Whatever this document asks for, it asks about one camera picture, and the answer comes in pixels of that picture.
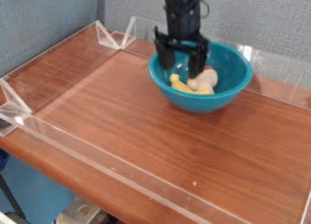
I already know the yellow toy banana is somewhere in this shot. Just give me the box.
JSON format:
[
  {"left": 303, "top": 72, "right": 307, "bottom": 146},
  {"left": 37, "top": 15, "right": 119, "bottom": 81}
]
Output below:
[{"left": 170, "top": 74, "right": 213, "bottom": 95}]

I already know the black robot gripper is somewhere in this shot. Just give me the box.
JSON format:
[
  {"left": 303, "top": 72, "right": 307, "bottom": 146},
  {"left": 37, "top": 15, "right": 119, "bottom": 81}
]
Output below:
[{"left": 155, "top": 0, "right": 210, "bottom": 79}]

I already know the teal blue plastic bowl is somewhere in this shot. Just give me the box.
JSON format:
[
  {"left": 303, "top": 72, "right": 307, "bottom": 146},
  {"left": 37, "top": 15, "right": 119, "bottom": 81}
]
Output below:
[{"left": 149, "top": 42, "right": 253, "bottom": 113}]

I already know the white mushroom with red cap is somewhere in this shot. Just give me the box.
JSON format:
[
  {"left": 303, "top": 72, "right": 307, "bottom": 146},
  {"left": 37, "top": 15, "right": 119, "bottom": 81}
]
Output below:
[{"left": 187, "top": 66, "right": 219, "bottom": 95}]

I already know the clear acrylic table barrier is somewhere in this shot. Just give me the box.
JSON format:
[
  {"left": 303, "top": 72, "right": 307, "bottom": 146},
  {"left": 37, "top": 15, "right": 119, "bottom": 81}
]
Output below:
[{"left": 0, "top": 17, "right": 311, "bottom": 224}]

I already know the metal table leg bracket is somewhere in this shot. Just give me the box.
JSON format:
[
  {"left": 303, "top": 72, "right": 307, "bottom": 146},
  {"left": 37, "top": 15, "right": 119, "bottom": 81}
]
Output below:
[{"left": 54, "top": 197, "right": 121, "bottom": 224}]

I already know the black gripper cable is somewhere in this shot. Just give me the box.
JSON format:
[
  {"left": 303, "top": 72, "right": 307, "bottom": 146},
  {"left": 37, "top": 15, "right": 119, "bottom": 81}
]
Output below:
[{"left": 197, "top": 0, "right": 211, "bottom": 19}]

